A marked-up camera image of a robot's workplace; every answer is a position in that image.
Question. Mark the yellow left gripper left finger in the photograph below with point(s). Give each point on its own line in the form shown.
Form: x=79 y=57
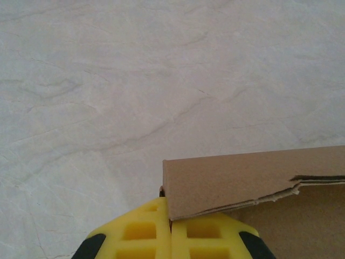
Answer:
x=145 y=215

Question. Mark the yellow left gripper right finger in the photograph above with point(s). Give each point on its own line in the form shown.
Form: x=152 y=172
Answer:
x=215 y=224

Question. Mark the brown cardboard box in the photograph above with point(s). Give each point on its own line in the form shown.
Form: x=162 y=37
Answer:
x=229 y=180

